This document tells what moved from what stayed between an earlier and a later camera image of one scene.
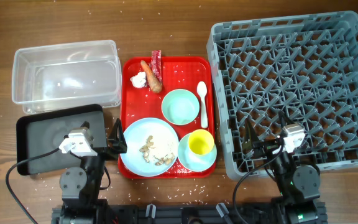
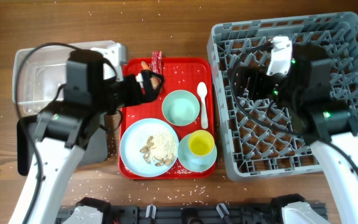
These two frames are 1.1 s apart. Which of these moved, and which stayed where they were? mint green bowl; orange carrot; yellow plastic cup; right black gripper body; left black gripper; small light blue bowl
Moved: left black gripper; right black gripper body
Stayed: yellow plastic cup; small light blue bowl; mint green bowl; orange carrot
